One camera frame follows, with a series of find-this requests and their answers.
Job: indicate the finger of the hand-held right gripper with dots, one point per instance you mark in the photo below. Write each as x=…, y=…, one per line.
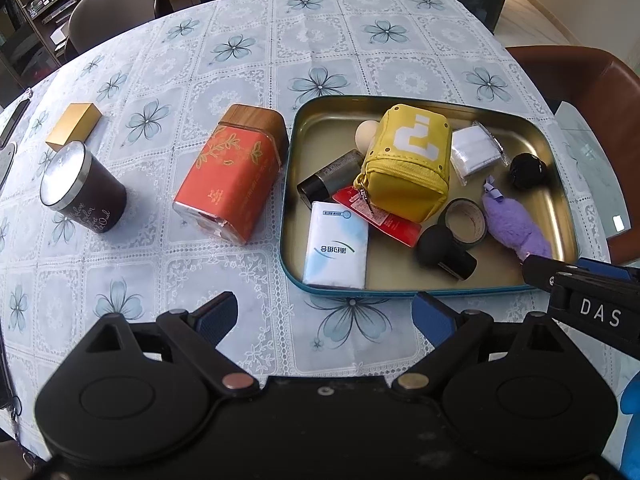
x=542, y=270
x=612, y=270

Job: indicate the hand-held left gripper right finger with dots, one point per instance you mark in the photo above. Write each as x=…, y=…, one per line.
x=432, y=317

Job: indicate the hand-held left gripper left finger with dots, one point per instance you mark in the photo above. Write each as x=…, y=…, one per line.
x=217, y=317

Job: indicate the gold box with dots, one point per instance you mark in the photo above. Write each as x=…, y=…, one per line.
x=75, y=122

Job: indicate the tape roll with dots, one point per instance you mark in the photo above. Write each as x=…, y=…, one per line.
x=477, y=235

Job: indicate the person's right hand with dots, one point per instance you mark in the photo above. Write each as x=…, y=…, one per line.
x=632, y=410

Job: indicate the black round-head brush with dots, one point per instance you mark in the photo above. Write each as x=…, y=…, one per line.
x=435, y=242

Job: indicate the white and blue tissue pack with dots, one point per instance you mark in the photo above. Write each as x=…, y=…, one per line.
x=335, y=245

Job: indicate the purple plush toy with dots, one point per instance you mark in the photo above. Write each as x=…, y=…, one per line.
x=515, y=225

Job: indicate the black plush ball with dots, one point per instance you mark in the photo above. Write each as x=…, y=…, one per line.
x=527, y=170

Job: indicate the gold and teal tin tray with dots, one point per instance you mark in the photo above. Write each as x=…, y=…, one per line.
x=325, y=125

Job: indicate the bookshelf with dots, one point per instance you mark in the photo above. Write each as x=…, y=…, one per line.
x=35, y=0

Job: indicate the grey upholstered chair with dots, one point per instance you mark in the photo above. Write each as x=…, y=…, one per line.
x=112, y=2

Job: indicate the brown leather chair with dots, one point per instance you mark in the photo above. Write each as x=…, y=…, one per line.
x=600, y=75

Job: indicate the yellow zip pouch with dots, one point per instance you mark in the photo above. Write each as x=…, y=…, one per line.
x=400, y=175

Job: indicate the small dark grey bottle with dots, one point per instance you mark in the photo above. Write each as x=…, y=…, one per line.
x=330, y=172

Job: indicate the orange tea tin wooden lid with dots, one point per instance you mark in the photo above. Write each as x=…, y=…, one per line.
x=225, y=175

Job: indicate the black phone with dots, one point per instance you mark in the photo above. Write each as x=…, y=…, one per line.
x=12, y=117

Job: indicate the cream makeup sponge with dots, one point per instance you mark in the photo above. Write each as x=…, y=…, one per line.
x=366, y=135

